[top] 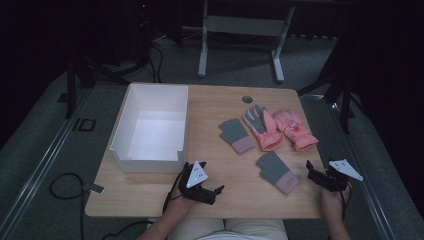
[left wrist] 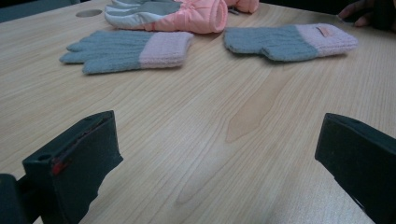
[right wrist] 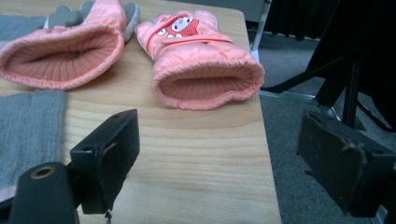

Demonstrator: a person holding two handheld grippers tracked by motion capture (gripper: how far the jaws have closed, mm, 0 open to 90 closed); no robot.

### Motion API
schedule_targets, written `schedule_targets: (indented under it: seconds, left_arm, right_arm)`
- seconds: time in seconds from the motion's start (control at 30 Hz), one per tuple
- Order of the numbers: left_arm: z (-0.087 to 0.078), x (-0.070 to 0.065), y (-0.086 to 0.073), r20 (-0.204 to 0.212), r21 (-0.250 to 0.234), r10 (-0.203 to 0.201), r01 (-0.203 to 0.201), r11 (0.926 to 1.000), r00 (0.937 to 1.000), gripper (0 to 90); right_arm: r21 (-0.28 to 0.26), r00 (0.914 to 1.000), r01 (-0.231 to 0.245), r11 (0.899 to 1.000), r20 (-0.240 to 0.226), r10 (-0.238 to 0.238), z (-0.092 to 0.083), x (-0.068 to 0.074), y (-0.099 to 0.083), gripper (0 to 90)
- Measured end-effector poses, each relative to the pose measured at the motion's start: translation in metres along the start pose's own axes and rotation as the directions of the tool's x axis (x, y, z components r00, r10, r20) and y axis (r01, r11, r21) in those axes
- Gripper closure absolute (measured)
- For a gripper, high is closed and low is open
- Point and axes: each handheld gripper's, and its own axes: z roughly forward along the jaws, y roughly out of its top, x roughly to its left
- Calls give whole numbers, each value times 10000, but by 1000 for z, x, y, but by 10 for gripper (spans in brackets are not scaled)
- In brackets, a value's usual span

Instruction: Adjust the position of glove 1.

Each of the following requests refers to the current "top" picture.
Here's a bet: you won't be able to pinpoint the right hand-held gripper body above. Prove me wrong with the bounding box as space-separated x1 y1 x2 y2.
318 159 364 193

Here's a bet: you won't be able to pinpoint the hand-held gripper black cable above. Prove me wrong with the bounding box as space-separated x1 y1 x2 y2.
338 189 352 220
162 169 188 213

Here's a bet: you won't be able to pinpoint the pink ski glove printed back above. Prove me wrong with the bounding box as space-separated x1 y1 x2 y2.
272 108 319 153

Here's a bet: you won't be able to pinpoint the white metal desk frame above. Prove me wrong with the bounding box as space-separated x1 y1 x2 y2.
196 0 298 84

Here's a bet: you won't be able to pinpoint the thin black floor cable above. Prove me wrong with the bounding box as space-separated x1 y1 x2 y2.
100 219 152 240

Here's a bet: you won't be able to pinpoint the black looped floor cable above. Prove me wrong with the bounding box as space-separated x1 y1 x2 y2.
48 172 86 240

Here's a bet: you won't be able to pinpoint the black tripod stand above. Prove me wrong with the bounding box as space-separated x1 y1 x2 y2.
57 31 134 120
297 29 359 135

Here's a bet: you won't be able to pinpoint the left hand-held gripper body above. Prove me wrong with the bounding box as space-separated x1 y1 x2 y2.
178 161 214 202

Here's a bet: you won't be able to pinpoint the person's left hand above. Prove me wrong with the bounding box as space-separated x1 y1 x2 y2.
164 192 198 218

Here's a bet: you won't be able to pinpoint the white storage box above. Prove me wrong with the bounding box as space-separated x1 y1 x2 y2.
109 83 190 174

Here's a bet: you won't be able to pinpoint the person's right hand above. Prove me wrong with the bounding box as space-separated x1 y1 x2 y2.
320 183 352 219

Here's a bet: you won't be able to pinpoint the pink ski glove grey palm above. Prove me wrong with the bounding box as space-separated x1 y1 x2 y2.
242 104 286 153

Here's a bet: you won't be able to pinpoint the person's left leg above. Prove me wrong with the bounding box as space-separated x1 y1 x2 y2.
166 218 228 240

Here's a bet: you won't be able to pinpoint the metal floor rail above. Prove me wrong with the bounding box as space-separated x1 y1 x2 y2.
0 88 93 240
301 94 399 240

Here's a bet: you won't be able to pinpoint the small grey tag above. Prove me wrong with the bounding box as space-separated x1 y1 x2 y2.
89 182 106 196

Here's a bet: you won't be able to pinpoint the black cables behind table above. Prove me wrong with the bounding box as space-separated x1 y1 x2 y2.
143 33 168 84

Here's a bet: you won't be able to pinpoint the left hand-held gripper black cable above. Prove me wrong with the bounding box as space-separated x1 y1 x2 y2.
162 169 188 213

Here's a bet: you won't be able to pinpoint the right hand-held gripper black cable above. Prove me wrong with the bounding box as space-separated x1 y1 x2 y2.
338 189 352 220

